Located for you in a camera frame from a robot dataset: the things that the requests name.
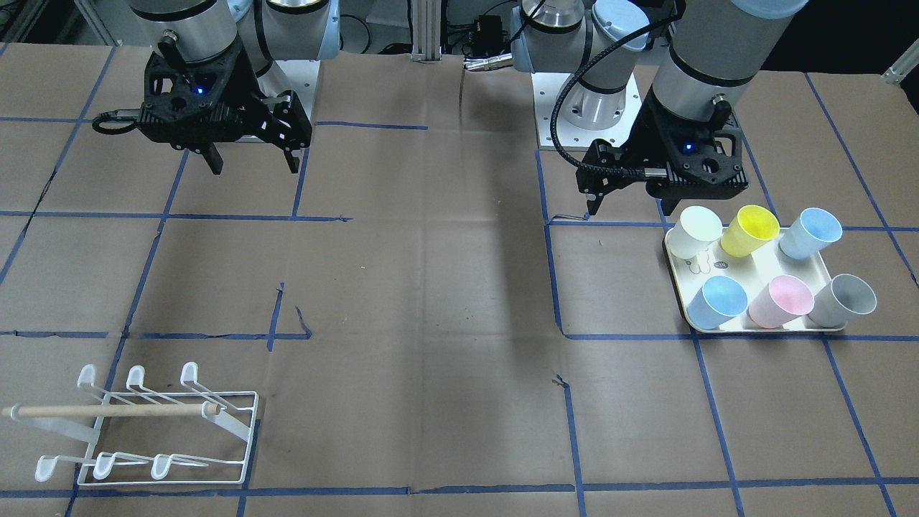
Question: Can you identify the grey cup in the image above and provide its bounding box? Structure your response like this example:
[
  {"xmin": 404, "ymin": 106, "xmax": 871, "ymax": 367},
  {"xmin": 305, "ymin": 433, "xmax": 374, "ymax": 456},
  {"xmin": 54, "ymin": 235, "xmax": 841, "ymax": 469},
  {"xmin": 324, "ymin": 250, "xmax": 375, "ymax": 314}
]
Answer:
[{"xmin": 808, "ymin": 274, "xmax": 877, "ymax": 328}]

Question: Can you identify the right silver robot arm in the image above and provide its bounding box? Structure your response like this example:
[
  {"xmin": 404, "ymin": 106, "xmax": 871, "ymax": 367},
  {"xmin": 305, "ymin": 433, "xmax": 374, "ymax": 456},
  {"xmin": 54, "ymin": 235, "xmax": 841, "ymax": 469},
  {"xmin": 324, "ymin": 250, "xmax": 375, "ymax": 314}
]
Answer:
[{"xmin": 129, "ymin": 1, "xmax": 340, "ymax": 174}]

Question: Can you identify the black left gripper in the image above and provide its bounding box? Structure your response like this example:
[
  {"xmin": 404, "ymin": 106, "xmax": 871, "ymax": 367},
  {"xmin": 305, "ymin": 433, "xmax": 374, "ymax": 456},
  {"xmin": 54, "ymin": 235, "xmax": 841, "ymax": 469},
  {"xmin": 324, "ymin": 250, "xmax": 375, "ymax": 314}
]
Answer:
[{"xmin": 641, "ymin": 92, "xmax": 749, "ymax": 216}]

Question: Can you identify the cream plastic tray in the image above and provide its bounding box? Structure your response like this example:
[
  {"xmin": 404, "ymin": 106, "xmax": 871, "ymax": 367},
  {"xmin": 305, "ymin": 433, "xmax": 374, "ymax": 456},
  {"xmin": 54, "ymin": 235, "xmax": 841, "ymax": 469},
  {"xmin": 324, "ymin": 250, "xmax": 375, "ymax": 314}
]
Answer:
[{"xmin": 663, "ymin": 229, "xmax": 846, "ymax": 334}]

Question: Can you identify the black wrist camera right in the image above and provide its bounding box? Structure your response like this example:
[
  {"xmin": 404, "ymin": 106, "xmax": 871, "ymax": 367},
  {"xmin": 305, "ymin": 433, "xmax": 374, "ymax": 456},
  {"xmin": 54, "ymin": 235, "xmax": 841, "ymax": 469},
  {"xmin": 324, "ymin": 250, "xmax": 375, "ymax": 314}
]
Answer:
[{"xmin": 253, "ymin": 89, "xmax": 312, "ymax": 156}]

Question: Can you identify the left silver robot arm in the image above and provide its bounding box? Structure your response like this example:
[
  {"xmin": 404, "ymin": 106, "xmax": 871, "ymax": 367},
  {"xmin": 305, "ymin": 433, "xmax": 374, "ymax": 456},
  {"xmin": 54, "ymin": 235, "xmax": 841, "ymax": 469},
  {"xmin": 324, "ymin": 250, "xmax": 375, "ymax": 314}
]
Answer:
[{"xmin": 509, "ymin": 1, "xmax": 805, "ymax": 215}]

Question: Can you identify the aluminium frame post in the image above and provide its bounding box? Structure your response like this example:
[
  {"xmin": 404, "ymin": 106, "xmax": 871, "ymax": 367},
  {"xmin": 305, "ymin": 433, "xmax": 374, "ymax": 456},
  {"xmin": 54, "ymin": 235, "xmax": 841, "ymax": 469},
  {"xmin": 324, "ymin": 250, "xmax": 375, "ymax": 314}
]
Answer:
[{"xmin": 409, "ymin": 0, "xmax": 443, "ymax": 62}]

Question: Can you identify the white wire cup rack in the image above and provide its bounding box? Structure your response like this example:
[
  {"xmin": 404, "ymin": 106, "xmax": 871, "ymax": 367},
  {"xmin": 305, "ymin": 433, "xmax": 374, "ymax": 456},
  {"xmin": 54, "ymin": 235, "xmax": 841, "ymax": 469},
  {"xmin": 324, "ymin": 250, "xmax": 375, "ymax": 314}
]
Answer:
[{"xmin": 2, "ymin": 361, "xmax": 259, "ymax": 487}]

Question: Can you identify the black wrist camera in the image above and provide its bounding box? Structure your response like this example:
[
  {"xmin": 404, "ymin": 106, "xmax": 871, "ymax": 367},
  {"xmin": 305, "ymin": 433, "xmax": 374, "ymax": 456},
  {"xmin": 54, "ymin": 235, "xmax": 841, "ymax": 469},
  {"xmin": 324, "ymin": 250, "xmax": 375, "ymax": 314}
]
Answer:
[
  {"xmin": 253, "ymin": 89, "xmax": 312, "ymax": 156},
  {"xmin": 577, "ymin": 139, "xmax": 648, "ymax": 217}
]

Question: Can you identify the black power adapter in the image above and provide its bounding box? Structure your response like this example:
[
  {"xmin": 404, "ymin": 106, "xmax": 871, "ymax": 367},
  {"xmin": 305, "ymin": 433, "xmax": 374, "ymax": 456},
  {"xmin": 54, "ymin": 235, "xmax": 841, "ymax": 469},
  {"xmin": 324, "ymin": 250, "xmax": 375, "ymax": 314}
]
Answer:
[{"xmin": 470, "ymin": 14, "xmax": 505, "ymax": 56}]

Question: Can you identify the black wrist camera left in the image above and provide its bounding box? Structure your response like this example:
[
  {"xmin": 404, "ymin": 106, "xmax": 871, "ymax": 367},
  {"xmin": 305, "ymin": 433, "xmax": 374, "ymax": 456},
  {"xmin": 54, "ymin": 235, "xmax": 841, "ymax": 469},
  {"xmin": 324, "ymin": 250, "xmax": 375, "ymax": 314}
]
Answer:
[{"xmin": 577, "ymin": 139, "xmax": 648, "ymax": 217}]

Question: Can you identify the pale green cup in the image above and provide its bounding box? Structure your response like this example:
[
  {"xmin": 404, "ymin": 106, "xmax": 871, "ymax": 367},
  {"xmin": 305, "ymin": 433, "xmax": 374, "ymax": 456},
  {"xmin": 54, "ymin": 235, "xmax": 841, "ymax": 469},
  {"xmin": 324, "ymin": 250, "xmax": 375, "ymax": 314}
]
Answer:
[{"xmin": 666, "ymin": 205, "xmax": 723, "ymax": 259}]

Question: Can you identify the yellow cup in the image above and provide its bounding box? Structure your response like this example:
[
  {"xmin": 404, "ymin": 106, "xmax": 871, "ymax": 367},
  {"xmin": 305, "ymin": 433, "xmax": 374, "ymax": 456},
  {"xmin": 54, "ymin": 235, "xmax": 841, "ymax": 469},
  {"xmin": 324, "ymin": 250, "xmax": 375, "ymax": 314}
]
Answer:
[{"xmin": 721, "ymin": 204, "xmax": 780, "ymax": 258}]

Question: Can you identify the pink cup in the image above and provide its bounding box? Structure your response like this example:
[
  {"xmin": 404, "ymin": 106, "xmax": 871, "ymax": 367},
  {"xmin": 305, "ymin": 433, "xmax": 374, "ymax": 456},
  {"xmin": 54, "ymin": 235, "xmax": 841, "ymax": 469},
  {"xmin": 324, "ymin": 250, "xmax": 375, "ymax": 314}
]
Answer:
[{"xmin": 747, "ymin": 274, "xmax": 815, "ymax": 328}]

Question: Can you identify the light blue cup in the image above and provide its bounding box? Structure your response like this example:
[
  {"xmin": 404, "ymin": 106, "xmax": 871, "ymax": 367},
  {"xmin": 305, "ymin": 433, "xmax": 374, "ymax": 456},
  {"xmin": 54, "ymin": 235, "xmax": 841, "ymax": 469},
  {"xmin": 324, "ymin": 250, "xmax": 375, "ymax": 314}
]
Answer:
[{"xmin": 686, "ymin": 276, "xmax": 748, "ymax": 330}]

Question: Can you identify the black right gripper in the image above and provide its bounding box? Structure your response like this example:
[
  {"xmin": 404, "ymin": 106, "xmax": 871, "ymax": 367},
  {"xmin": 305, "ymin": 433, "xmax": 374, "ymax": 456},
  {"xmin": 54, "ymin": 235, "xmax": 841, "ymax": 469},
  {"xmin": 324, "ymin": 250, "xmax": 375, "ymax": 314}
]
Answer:
[{"xmin": 136, "ymin": 34, "xmax": 301, "ymax": 174}]

